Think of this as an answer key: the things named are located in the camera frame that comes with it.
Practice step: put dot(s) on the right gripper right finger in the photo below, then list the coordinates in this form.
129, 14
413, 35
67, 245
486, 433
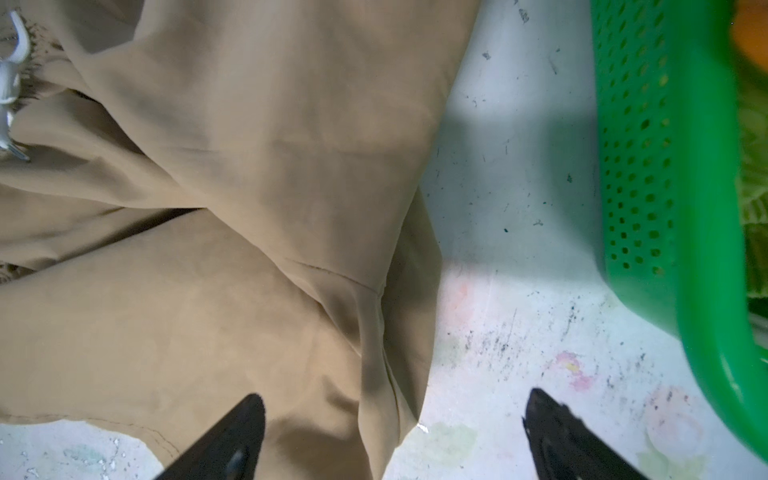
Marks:
563, 448

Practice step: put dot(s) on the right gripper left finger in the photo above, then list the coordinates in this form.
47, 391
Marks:
228, 450

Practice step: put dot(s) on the tan drawstring shorts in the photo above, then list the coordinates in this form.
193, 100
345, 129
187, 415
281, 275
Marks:
222, 198

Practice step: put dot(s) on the green perforated plastic basket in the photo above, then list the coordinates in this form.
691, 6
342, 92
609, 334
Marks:
672, 188

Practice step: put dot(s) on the orange shorts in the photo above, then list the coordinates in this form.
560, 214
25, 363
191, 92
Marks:
749, 31

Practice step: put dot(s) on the light green garment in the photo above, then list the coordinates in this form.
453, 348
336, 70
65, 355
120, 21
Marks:
752, 115

